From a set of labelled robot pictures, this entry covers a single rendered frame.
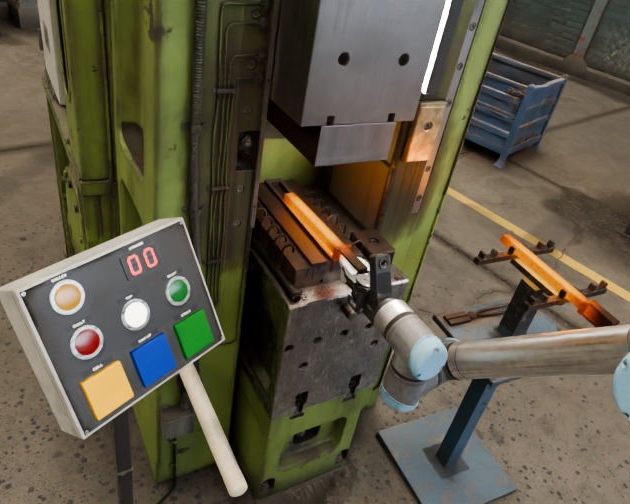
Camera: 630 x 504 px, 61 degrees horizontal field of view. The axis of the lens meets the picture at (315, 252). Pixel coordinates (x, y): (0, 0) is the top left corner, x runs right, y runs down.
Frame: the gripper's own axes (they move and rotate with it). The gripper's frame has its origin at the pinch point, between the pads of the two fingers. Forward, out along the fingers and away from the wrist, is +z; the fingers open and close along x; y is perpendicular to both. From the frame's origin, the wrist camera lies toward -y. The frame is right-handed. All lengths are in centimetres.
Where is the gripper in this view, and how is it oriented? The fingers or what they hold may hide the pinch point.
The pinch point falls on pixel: (346, 255)
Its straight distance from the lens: 136.5
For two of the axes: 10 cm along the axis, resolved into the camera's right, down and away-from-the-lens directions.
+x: 8.7, -1.6, 4.7
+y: -1.6, 8.0, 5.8
